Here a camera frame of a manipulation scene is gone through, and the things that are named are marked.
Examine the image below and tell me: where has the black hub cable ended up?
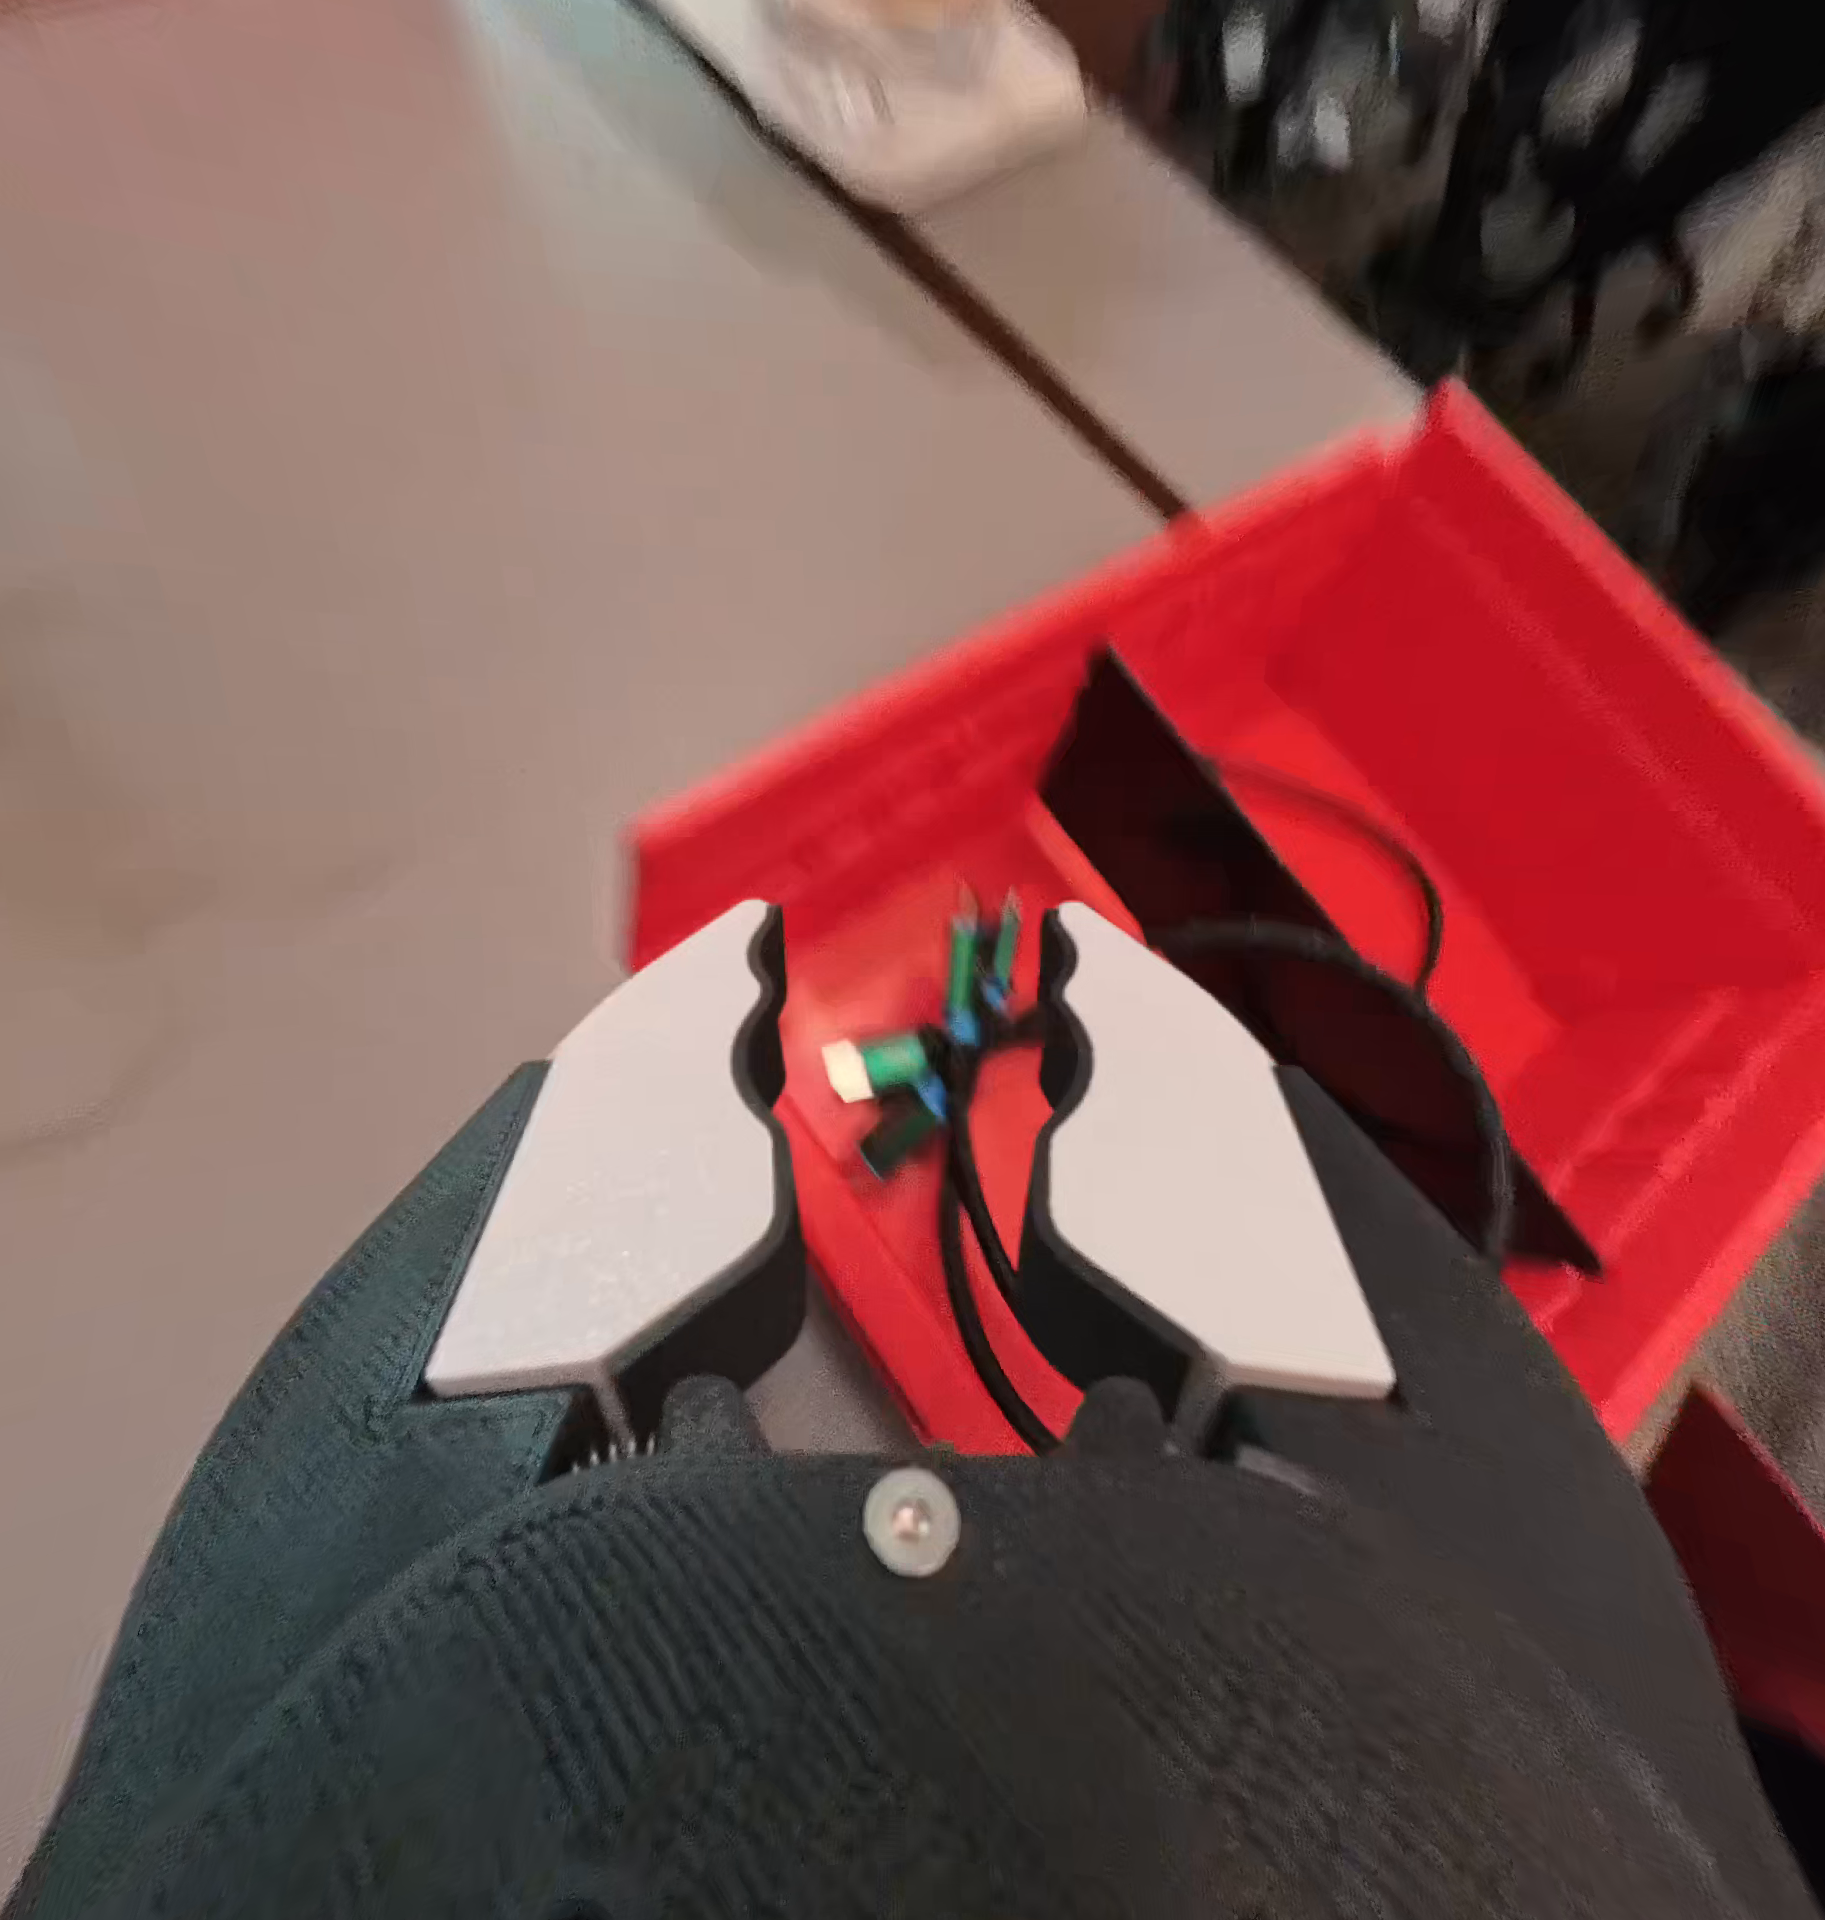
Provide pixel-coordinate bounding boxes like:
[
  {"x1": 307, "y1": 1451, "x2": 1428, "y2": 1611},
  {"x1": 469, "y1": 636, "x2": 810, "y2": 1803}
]
[{"x1": 1198, "y1": 756, "x2": 1448, "y2": 995}]

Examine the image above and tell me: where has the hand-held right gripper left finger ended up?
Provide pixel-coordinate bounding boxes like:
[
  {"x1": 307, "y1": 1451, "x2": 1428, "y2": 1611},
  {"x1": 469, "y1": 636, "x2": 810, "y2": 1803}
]
[{"x1": 422, "y1": 901, "x2": 810, "y2": 1448}]

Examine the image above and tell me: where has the white mount plate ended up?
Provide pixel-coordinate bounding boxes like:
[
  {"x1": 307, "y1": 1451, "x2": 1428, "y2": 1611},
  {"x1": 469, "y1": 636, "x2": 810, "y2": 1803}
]
[{"x1": 650, "y1": 0, "x2": 1089, "y2": 210}]

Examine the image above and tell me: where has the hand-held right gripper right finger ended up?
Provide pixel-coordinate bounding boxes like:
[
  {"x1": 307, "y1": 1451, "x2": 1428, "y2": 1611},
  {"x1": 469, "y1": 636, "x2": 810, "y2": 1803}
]
[{"x1": 1019, "y1": 901, "x2": 1399, "y2": 1457}]

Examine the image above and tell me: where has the black divider panel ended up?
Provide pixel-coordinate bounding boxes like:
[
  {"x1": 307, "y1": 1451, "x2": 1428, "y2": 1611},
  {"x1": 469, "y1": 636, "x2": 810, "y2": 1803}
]
[{"x1": 1035, "y1": 645, "x2": 1605, "y2": 1280}]

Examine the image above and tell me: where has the red plastic bin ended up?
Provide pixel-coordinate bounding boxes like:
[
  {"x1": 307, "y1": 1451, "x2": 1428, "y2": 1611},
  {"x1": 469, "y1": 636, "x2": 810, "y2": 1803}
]
[
  {"x1": 1644, "y1": 1383, "x2": 1825, "y2": 1787},
  {"x1": 618, "y1": 375, "x2": 1825, "y2": 1457}
]

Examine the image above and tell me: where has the black white patterned cloth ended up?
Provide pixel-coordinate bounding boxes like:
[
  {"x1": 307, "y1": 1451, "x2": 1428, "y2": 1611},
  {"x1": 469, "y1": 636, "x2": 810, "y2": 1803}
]
[{"x1": 1033, "y1": 0, "x2": 1825, "y2": 633}]

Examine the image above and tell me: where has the grey desk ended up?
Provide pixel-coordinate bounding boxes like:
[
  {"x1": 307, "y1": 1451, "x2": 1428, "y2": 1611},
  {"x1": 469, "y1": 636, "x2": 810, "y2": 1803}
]
[
  {"x1": 612, "y1": 0, "x2": 1430, "y2": 519},
  {"x1": 0, "y1": 0, "x2": 1200, "y2": 1920}
]

